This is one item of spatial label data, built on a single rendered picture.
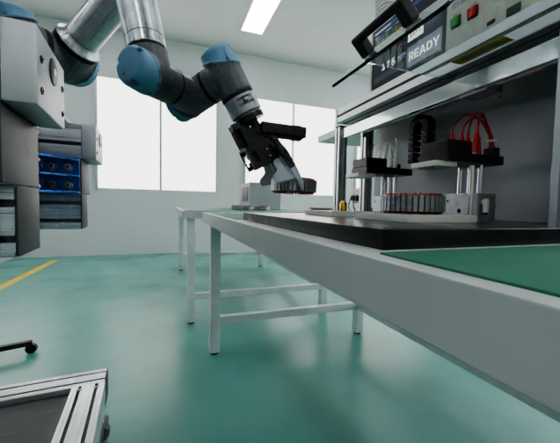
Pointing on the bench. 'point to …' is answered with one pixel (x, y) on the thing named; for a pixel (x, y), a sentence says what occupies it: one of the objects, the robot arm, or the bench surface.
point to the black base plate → (417, 231)
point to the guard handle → (406, 14)
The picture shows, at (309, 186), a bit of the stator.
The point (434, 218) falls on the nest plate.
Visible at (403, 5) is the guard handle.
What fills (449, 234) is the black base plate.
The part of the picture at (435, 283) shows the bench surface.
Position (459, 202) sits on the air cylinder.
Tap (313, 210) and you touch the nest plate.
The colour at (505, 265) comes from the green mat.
